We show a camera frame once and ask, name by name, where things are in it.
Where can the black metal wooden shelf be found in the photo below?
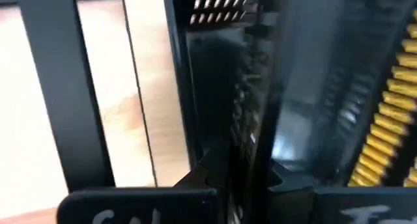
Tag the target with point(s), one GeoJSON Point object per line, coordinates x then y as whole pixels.
{"type": "Point", "coordinates": [65, 87]}

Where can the yellow plastic basket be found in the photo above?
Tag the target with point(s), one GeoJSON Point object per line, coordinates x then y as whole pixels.
{"type": "Point", "coordinates": [394, 113]}

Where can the black plastic basket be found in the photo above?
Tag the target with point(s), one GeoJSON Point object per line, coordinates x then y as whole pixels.
{"type": "Point", "coordinates": [211, 87]}
{"type": "Point", "coordinates": [303, 71]}

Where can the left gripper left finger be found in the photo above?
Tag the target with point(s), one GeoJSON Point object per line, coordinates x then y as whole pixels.
{"type": "Point", "coordinates": [146, 207]}

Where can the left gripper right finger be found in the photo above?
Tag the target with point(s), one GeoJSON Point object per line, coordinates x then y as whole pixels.
{"type": "Point", "coordinates": [342, 207]}

